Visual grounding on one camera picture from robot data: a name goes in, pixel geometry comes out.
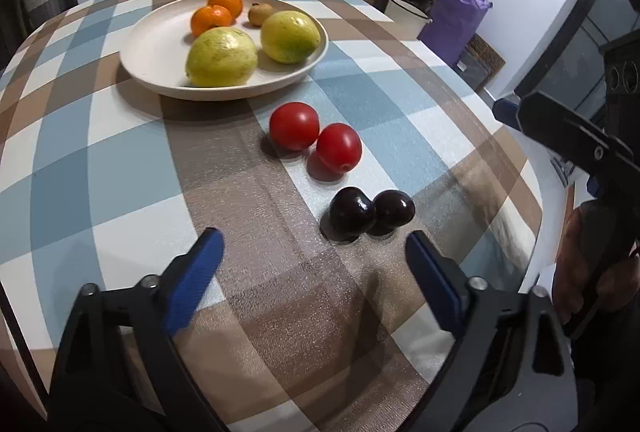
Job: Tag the dark plum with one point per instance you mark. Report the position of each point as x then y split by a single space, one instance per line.
393 209
351 214

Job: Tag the red tomato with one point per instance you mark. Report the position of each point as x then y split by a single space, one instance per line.
339 148
294 126

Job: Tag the purple bag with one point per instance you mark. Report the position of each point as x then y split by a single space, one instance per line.
452 25

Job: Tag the checkered tablecloth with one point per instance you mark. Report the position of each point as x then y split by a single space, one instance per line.
105 181

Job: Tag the woven laundry basket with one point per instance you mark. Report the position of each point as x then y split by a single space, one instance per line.
39 11

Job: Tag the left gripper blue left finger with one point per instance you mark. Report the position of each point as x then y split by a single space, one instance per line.
187 278

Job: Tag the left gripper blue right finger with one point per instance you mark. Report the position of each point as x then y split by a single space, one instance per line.
440 280

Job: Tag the brown longan fruit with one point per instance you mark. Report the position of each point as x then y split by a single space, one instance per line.
259 13

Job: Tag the cream round plate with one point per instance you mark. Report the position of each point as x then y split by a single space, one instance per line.
155 50

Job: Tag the orange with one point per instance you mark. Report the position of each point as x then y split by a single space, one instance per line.
235 7
209 17

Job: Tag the large green yellow guava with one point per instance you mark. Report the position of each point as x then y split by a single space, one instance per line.
221 57

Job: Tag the white waste bin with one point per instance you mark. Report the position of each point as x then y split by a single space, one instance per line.
408 16

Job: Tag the person right hand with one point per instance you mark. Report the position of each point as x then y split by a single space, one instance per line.
616 286

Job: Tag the orange front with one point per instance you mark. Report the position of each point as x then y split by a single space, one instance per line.
209 17

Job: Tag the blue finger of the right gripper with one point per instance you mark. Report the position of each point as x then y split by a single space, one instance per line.
570 135
506 112

